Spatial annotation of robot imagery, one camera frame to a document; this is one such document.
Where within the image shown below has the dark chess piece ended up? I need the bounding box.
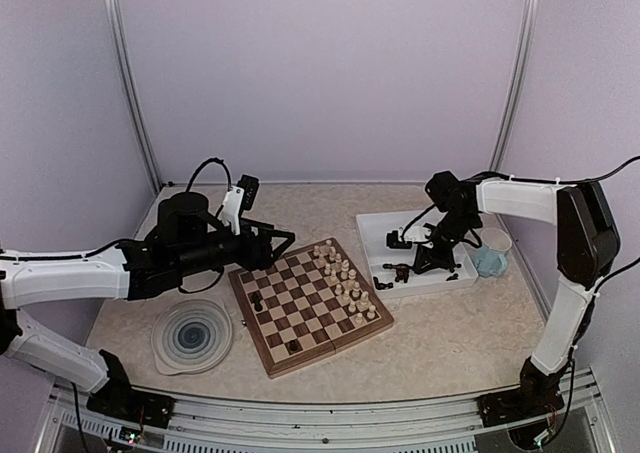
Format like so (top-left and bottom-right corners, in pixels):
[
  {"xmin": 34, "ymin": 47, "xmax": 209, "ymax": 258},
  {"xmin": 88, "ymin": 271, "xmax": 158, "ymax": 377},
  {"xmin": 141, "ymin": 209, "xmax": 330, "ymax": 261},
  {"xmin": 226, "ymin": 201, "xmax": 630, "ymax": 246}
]
[{"xmin": 249, "ymin": 291, "xmax": 264, "ymax": 312}]

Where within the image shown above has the right aluminium frame post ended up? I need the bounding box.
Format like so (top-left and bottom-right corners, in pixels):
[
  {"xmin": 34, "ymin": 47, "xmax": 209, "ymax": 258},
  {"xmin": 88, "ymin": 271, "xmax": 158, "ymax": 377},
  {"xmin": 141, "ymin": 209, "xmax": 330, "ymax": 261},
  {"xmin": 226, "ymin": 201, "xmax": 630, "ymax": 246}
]
[{"xmin": 483, "ymin": 0, "xmax": 540, "ymax": 173}]

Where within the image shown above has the collapsible silicone bowl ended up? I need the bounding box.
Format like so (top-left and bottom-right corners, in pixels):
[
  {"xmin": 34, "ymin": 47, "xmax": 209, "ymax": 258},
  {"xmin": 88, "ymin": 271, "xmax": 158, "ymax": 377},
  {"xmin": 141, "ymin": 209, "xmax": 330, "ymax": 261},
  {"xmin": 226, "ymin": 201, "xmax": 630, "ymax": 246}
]
[{"xmin": 151, "ymin": 299, "xmax": 234, "ymax": 376}]

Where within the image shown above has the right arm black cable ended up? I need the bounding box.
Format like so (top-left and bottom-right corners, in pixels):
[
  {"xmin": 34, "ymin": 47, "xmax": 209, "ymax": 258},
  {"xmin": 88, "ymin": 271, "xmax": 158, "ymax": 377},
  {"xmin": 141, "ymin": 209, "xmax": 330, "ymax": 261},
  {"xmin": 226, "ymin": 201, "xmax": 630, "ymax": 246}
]
[{"xmin": 402, "ymin": 155, "xmax": 640, "ymax": 294}]

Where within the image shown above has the white chess pieces row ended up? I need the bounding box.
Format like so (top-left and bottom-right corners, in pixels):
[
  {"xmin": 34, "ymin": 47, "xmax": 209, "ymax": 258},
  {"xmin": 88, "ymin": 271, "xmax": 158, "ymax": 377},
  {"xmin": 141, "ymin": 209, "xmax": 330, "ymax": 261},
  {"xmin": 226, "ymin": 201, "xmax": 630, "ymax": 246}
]
[{"xmin": 305, "ymin": 239, "xmax": 384, "ymax": 333}]

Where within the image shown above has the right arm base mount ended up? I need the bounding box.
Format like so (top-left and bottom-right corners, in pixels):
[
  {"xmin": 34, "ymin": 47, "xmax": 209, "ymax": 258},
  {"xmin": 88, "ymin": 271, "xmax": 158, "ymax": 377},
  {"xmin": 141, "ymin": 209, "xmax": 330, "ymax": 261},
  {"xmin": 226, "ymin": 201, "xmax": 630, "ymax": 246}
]
[{"xmin": 476, "ymin": 356, "xmax": 575, "ymax": 451}]

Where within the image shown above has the front aluminium rail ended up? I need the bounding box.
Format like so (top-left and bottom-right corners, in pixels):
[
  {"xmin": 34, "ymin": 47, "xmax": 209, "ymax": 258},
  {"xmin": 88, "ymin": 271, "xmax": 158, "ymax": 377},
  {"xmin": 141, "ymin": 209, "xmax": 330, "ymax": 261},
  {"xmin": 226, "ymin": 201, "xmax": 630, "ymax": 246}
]
[{"xmin": 32, "ymin": 370, "xmax": 619, "ymax": 452}]

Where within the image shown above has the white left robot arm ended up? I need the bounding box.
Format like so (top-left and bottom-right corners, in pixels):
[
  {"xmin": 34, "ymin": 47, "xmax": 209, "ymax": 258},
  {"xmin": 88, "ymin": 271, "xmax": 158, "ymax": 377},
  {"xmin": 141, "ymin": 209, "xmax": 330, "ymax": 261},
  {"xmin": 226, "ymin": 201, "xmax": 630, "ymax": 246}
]
[{"xmin": 1, "ymin": 187, "xmax": 295, "ymax": 418}]

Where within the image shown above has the white plastic tray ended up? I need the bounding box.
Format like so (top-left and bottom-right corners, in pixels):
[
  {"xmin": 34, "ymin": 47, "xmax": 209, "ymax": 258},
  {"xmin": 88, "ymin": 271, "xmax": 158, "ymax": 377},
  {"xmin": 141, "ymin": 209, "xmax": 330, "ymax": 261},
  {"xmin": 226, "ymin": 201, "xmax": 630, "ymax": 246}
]
[{"xmin": 356, "ymin": 210, "xmax": 479, "ymax": 300}]

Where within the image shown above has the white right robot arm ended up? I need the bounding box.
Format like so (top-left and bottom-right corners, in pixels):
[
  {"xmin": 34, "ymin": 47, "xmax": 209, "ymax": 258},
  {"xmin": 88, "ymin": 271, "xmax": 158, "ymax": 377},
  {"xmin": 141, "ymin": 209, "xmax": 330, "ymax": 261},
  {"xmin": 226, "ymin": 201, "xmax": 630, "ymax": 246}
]
[{"xmin": 400, "ymin": 171, "xmax": 621, "ymax": 376}]

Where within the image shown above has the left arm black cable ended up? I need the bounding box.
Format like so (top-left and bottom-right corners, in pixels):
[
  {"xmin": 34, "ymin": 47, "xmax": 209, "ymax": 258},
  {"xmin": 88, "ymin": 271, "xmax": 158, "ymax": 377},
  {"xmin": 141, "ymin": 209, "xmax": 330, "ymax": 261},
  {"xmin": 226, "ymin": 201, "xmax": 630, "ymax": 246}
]
[{"xmin": 0, "ymin": 156, "xmax": 236, "ymax": 262}]

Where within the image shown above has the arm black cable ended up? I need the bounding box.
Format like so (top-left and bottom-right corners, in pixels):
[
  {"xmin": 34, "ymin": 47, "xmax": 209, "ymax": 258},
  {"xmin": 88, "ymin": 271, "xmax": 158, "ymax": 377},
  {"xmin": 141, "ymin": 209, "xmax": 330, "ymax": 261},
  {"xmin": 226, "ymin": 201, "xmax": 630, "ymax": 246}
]
[
  {"xmin": 0, "ymin": 156, "xmax": 236, "ymax": 262},
  {"xmin": 402, "ymin": 155, "xmax": 640, "ymax": 294}
]

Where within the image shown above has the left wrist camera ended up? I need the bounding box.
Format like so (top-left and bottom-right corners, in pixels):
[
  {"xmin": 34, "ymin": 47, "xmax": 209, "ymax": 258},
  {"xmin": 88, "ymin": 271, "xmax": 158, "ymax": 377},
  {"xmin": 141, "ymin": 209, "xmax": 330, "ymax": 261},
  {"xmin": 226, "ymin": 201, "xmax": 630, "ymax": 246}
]
[{"xmin": 218, "ymin": 174, "xmax": 259, "ymax": 235}]

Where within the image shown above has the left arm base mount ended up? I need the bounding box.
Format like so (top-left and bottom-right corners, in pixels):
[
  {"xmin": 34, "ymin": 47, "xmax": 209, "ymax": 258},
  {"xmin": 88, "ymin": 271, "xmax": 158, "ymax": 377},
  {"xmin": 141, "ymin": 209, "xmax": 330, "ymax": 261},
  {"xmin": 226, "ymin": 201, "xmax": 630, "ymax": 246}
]
[{"xmin": 87, "ymin": 350, "xmax": 175, "ymax": 429}]

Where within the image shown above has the light blue mug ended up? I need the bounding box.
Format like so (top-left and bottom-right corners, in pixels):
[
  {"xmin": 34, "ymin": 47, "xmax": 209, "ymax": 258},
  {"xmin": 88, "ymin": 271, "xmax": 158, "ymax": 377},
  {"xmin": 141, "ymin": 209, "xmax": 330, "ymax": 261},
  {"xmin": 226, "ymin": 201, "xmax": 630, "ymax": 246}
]
[{"xmin": 472, "ymin": 227, "xmax": 512, "ymax": 278}]

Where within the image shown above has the left aluminium frame post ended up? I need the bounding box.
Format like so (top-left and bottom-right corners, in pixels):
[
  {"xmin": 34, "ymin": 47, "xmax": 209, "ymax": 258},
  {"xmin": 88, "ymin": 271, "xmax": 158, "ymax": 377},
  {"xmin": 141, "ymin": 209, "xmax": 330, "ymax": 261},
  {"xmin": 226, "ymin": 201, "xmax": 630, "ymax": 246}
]
[{"xmin": 104, "ymin": 0, "xmax": 163, "ymax": 194}]

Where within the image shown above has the wooden chess board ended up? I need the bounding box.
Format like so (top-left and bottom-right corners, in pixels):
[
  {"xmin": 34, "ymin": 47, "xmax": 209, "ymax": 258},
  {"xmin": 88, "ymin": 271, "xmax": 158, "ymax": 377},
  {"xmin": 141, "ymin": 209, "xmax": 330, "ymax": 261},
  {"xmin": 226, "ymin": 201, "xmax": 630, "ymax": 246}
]
[{"xmin": 229, "ymin": 237, "xmax": 394, "ymax": 379}]

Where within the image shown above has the dark chess pieces pile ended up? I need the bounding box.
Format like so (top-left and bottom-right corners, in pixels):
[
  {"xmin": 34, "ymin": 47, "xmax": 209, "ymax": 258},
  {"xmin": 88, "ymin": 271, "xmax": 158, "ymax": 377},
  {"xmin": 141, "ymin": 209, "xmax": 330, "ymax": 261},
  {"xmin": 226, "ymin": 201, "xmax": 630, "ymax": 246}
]
[{"xmin": 371, "ymin": 263, "xmax": 462, "ymax": 294}]

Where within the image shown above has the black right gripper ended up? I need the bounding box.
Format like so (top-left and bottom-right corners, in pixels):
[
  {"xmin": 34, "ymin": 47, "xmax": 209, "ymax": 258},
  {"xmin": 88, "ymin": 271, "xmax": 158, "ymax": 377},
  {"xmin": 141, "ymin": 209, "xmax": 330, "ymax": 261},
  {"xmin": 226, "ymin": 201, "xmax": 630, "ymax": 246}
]
[{"xmin": 415, "ymin": 209, "xmax": 480, "ymax": 272}]

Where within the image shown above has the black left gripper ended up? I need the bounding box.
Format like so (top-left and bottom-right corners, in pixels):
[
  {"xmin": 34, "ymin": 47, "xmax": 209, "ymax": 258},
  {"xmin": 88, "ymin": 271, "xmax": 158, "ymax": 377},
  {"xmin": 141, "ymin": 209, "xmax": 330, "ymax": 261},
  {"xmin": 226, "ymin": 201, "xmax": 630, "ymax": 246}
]
[{"xmin": 173, "ymin": 217, "xmax": 295, "ymax": 278}]

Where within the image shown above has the aluminium frame post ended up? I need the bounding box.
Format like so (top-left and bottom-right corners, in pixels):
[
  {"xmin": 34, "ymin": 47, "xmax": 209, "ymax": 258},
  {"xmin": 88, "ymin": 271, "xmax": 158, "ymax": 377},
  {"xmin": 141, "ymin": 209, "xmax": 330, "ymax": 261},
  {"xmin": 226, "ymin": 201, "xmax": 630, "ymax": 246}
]
[
  {"xmin": 104, "ymin": 0, "xmax": 163, "ymax": 194},
  {"xmin": 483, "ymin": 0, "xmax": 540, "ymax": 173}
]

